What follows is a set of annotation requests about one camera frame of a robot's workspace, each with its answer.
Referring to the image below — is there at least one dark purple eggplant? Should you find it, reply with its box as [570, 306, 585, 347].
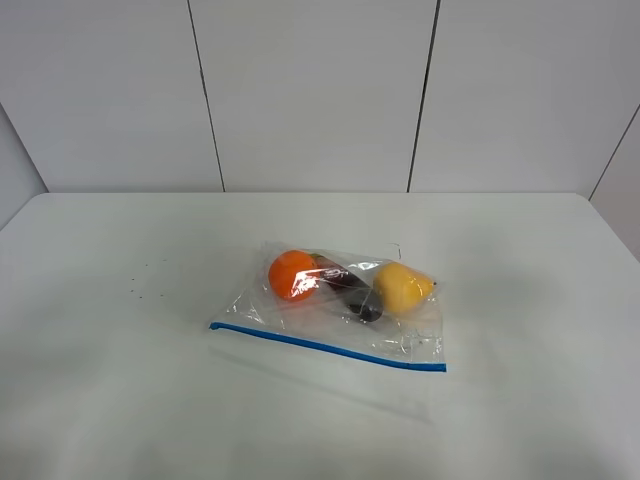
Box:
[312, 254, 384, 323]

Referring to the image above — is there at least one orange fruit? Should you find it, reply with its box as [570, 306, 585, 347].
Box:
[268, 250, 319, 302]

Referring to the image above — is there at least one yellow pear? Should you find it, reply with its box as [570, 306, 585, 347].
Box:
[373, 262, 437, 315]

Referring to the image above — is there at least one clear zip bag blue zipper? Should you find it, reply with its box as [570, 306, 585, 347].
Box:
[209, 243, 447, 372]

